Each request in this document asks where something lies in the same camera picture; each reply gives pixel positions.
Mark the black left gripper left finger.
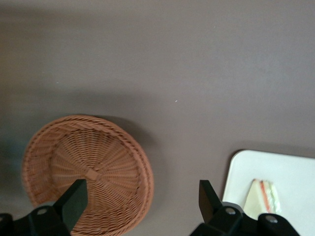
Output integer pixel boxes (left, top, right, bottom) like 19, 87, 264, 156
27, 178, 89, 236

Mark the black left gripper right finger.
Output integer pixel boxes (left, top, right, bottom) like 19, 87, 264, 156
189, 179, 247, 236

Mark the triangle sandwich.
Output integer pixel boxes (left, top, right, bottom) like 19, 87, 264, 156
243, 178, 283, 214

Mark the round brown wicker basket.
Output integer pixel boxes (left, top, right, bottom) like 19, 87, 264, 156
21, 114, 155, 234

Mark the beige plastic tray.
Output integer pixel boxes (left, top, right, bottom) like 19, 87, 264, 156
222, 149, 315, 236

